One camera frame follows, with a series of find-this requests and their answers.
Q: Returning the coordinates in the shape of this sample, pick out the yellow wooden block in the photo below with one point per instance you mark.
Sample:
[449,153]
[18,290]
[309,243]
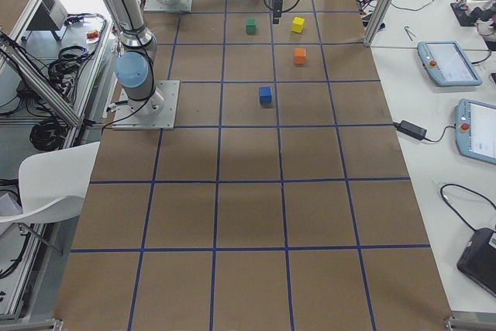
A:
[298,24]

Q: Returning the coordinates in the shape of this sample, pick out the blue teach pendant far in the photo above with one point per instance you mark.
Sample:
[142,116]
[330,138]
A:
[447,65]

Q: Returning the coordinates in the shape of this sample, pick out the blue wooden block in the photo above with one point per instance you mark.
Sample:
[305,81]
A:
[265,95]

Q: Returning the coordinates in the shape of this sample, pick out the blue teach pendant near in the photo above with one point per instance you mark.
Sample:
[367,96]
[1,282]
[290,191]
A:
[475,130]

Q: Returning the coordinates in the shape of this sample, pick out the orange wooden block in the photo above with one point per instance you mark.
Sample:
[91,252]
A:
[299,56]

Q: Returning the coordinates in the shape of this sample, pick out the green wooden block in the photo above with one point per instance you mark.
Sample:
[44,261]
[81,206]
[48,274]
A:
[251,26]

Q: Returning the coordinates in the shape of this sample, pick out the black laptop bag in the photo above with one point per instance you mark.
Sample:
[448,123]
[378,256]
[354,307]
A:
[477,261]

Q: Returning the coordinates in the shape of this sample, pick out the blue teach pendant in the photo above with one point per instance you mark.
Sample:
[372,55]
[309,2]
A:
[475,130]
[447,65]

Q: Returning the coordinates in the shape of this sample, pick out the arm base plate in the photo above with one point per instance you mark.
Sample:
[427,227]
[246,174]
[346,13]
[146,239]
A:
[158,113]
[168,6]

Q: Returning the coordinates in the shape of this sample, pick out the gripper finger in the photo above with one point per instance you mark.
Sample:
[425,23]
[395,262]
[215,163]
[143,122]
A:
[276,19]

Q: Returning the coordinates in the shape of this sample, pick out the black power adapter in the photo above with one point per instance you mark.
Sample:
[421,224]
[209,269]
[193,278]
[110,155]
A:
[410,129]

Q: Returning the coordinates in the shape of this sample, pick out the white plastic chair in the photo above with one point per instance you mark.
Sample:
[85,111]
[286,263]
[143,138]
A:
[52,186]

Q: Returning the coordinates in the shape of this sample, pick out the allen key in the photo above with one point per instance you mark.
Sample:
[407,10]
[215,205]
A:
[409,33]

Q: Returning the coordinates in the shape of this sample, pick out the grey electronics box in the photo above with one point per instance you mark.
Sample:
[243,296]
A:
[50,16]

